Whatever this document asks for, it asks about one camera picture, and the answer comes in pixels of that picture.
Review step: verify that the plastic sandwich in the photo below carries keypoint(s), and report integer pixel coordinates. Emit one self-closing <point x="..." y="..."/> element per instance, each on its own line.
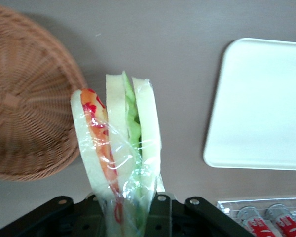
<point x="116" y="111"/>

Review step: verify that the round wicker basket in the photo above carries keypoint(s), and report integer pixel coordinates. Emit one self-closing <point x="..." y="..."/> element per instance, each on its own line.
<point x="27" y="98"/>

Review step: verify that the clear acrylic bottle rack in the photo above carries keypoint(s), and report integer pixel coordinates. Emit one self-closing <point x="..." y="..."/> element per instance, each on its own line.
<point x="227" y="205"/>

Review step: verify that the cream plastic tray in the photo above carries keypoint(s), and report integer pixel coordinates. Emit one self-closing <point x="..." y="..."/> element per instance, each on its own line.
<point x="259" y="103"/>

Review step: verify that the red cola bottle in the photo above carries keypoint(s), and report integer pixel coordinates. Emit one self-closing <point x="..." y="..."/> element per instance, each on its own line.
<point x="254" y="222"/>
<point x="286" y="222"/>

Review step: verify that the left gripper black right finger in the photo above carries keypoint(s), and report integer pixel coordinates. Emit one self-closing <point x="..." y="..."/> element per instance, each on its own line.
<point x="187" y="219"/>

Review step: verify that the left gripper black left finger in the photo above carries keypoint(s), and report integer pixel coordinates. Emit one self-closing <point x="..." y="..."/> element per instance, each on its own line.
<point x="51" y="217"/>

